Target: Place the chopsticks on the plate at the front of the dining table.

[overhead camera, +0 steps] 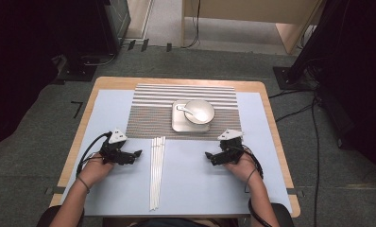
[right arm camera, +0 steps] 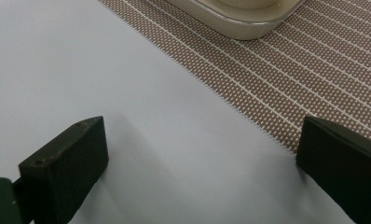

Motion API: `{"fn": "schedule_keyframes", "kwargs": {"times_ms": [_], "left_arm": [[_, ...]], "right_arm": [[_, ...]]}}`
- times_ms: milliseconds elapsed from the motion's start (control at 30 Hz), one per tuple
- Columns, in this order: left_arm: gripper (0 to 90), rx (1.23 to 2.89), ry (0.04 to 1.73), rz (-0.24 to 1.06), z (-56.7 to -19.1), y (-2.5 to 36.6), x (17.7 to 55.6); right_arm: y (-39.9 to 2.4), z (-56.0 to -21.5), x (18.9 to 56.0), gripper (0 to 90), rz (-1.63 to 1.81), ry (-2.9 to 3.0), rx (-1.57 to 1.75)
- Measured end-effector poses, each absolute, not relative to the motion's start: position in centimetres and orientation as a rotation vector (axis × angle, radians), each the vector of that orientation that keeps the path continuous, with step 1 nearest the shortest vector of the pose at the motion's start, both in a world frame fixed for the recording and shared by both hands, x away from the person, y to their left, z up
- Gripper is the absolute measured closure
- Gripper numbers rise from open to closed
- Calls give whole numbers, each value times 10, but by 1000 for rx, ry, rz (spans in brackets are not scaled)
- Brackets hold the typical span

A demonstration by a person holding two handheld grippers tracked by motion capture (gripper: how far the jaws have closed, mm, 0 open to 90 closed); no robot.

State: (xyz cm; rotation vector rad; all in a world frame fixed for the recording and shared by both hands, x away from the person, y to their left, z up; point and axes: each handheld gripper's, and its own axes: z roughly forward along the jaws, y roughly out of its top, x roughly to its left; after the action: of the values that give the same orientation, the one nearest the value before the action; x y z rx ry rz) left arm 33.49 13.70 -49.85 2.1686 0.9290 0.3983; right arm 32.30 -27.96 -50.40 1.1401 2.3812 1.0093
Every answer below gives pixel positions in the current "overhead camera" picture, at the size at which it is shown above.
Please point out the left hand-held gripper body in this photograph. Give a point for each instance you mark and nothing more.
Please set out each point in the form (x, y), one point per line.
(115, 148)

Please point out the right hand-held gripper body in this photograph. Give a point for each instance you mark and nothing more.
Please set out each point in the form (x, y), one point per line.
(231, 150)

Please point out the white chopstick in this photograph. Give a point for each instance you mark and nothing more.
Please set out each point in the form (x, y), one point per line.
(151, 176)
(159, 173)
(162, 170)

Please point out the white rectangular tray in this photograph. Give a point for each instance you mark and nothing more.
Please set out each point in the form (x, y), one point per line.
(178, 125)

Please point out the person's right hand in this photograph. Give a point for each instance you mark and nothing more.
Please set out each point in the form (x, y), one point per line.
(244, 168)

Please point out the person's left hand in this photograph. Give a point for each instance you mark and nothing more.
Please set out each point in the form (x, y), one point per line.
(96, 171)

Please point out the brown striped woven placemat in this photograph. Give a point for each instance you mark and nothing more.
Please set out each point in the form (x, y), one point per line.
(151, 116)

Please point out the black wrist band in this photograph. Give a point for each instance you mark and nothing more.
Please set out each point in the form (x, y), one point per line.
(84, 184)

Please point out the white ceramic spoon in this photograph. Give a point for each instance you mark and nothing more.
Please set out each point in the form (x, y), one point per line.
(184, 109)

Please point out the black stand base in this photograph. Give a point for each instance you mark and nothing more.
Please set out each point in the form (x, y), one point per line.
(79, 74)
(287, 80)

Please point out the black curtain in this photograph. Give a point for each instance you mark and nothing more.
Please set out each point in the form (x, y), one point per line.
(25, 63)
(356, 78)

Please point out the dark equipment box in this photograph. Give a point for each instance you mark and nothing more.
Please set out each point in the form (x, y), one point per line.
(118, 22)

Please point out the beige wooden desk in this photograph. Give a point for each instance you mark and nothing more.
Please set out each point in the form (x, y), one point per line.
(239, 9)

